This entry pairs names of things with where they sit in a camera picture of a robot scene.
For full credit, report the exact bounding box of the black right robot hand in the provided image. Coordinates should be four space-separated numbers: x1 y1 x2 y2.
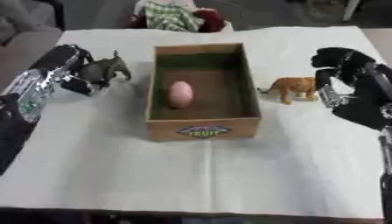
309 46 392 131

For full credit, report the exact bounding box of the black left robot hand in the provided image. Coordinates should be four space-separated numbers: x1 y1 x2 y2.
27 44 110 97

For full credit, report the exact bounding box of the grey toy elephant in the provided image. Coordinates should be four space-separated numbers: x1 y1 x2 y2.
78 50 134 88

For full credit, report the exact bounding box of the tan cardboard box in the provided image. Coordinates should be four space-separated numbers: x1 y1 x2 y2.
143 42 263 143

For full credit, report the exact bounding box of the grey chair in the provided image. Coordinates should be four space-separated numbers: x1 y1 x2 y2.
0 0 67 51

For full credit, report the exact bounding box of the orange toy lion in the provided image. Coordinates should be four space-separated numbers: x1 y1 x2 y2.
255 76 320 105

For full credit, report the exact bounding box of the pink toy egg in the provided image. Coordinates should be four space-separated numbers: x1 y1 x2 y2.
165 80 196 109

